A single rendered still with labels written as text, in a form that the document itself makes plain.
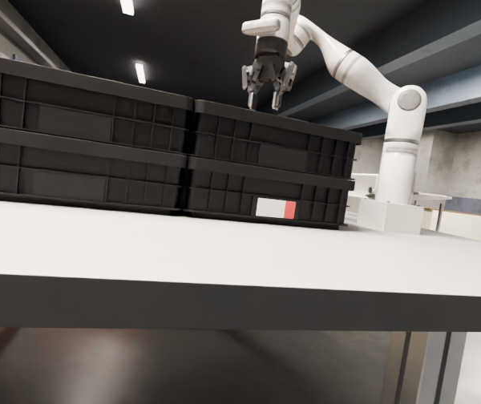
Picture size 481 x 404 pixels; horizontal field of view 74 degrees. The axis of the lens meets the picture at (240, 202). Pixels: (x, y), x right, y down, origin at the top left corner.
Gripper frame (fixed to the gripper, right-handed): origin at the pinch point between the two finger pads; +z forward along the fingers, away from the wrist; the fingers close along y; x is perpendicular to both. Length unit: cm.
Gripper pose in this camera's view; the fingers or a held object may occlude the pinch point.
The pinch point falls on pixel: (264, 103)
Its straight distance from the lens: 80.7
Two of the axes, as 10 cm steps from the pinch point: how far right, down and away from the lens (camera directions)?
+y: -8.5, -1.4, 5.1
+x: -5.1, -0.1, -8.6
